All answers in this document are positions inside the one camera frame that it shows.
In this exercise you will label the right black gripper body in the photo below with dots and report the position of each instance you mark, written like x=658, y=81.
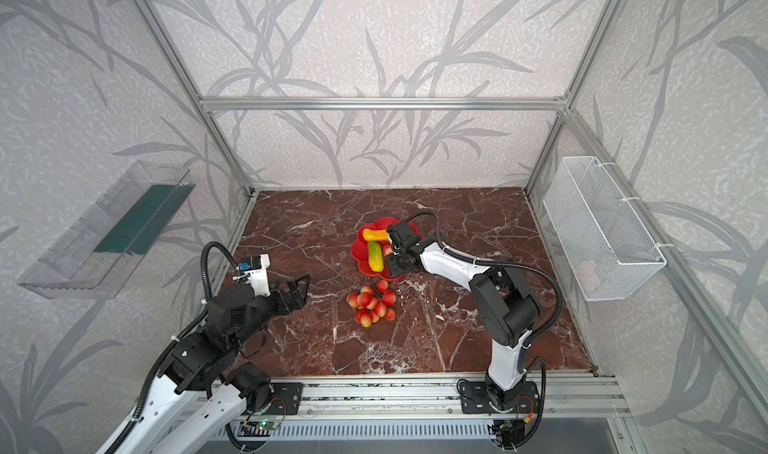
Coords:
x=402, y=248

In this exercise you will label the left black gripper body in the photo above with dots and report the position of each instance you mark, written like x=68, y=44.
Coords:
x=278, y=296

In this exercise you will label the yellow fake fruit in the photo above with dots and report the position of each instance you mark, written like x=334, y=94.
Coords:
x=375, y=235

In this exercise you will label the red fake lychee bunch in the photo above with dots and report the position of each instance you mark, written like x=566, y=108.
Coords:
x=373, y=303

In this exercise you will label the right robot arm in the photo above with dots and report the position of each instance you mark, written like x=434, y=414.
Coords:
x=507, y=305

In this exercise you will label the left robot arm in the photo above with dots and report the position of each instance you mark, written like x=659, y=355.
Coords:
x=194, y=388

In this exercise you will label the red flower-shaped fruit bowl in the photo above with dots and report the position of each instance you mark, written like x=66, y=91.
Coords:
x=360, y=252

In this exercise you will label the green circuit board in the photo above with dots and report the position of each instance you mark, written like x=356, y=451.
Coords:
x=260, y=428

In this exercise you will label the right controller box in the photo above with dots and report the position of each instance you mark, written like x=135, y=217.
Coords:
x=508, y=435

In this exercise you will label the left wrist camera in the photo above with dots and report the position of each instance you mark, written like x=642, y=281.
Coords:
x=252, y=270

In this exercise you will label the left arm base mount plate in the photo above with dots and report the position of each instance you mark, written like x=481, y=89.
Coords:
x=279, y=397

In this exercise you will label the clear plastic wall tray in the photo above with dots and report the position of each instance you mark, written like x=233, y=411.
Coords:
x=94, y=258

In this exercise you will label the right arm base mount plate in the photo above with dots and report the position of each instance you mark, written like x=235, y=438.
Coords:
x=484, y=397

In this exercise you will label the white wire mesh basket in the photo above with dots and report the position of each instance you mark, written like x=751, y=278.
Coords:
x=608, y=248

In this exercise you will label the aluminium rail frame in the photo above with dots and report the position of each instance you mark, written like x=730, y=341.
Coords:
x=568, y=394

